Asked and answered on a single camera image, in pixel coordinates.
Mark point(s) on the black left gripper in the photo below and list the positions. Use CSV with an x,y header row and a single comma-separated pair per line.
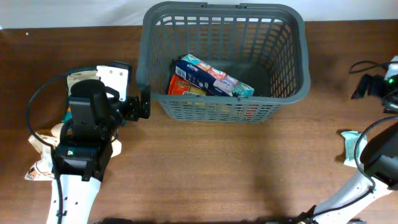
x,y
133,112

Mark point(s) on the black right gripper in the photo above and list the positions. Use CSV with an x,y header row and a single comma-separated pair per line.
x,y
375,81

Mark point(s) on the orange spaghetti packet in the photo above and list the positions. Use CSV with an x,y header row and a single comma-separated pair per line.
x,y
183,88

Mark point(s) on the white teal wipes packet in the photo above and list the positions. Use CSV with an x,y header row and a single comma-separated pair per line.
x,y
351,138

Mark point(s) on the blue Kleenex tissue pack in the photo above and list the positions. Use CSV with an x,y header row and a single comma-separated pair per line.
x,y
210,79

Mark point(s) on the grey plastic basket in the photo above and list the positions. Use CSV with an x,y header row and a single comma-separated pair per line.
x,y
261,45

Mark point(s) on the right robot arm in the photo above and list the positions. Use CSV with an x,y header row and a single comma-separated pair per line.
x,y
375,155

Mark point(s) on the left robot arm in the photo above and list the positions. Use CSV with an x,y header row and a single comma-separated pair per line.
x,y
93,106

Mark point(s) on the green coffee bag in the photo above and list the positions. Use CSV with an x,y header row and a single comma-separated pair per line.
x,y
75,76

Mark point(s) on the beige crumpled snack bag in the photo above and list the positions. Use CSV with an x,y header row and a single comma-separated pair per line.
x,y
40,158

